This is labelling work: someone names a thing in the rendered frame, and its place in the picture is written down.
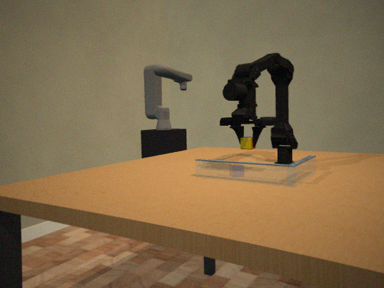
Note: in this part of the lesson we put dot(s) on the blue and yellow cube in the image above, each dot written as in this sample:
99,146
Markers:
246,143

